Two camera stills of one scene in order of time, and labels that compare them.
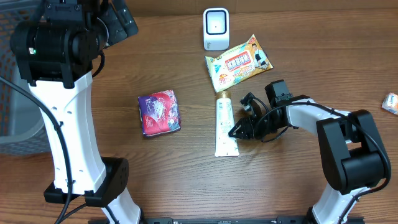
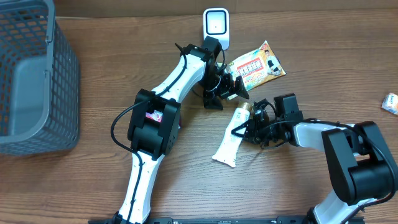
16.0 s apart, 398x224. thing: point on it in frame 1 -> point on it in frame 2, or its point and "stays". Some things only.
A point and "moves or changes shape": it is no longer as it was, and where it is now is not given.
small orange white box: [390, 103] stays
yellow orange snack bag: [237, 65] moves or changes shape
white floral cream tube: [225, 145] moves or changes shape
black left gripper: [120, 30] -> [239, 89]
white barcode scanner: [216, 28] stays
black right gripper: [244, 123] -> [251, 127]
